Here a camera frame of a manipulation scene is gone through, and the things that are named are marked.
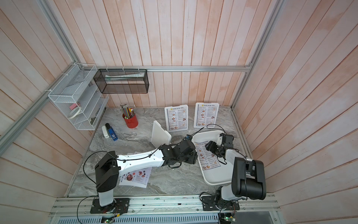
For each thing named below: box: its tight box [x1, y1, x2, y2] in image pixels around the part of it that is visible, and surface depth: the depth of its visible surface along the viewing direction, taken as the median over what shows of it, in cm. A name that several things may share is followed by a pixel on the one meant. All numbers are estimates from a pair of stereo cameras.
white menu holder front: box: [193, 102, 220, 129], surface depth 101 cm
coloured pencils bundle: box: [119, 104, 136, 119], surface depth 101 cm
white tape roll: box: [68, 106, 82, 119], surface depth 81 cm
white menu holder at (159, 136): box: [151, 120, 172, 149], surface depth 84 cm
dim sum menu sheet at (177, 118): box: [166, 106, 187, 131], surface depth 100 cm
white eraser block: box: [101, 125, 110, 139], surface depth 103 cm
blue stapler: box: [105, 122, 119, 142], surface depth 103 cm
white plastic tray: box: [191, 130, 232, 186], surface depth 89 cm
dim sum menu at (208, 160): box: [193, 140, 222, 171], surface depth 91 cm
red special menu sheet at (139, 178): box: [118, 166, 153, 189], surface depth 84 cm
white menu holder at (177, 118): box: [164, 104, 189, 133], surface depth 100 cm
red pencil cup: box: [122, 112, 139, 129], surface depth 106 cm
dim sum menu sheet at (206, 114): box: [196, 104, 218, 126], surface depth 102 cm
